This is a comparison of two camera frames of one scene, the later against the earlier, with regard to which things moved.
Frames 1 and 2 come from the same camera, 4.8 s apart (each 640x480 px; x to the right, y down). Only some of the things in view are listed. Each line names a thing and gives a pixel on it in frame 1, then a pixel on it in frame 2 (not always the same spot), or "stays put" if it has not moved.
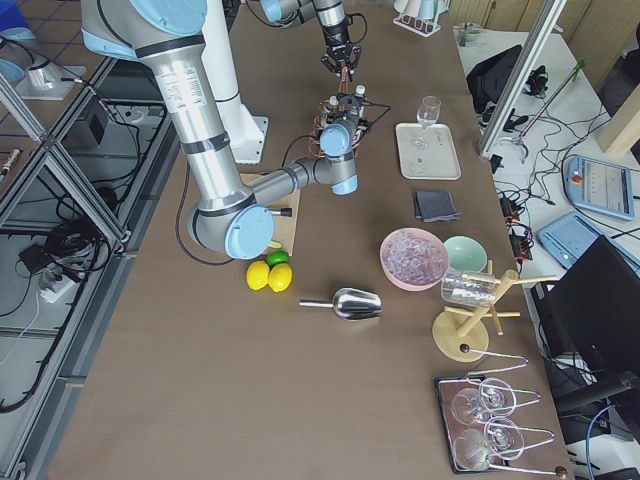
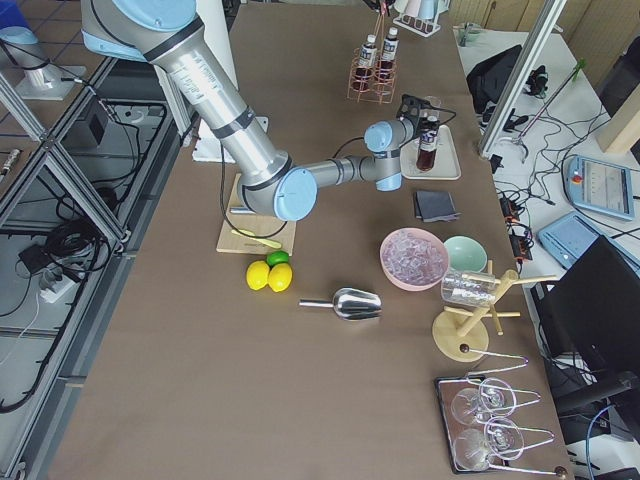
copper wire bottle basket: x=318 y=122 to x=372 y=78
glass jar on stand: x=468 y=289 stays put
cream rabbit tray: x=427 y=152 stays put
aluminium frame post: x=548 y=15 stays put
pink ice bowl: x=414 y=259 stays put
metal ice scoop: x=352 y=304 stays put
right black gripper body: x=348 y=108 to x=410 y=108
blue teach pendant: x=601 y=185 stays put
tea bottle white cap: x=328 y=110 to x=427 y=154
